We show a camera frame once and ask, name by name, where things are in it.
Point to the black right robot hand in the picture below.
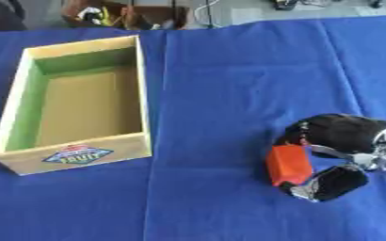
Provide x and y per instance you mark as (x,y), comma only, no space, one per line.
(342,131)

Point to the orange rectangular block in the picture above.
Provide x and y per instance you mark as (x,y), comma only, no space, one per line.
(288,164)

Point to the tan cardboard box green inside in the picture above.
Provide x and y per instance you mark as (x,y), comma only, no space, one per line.
(86,106)

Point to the brown bag with clutter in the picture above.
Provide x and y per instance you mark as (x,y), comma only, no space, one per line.
(119,15)

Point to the black bag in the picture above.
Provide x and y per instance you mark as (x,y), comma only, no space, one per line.
(7,15)

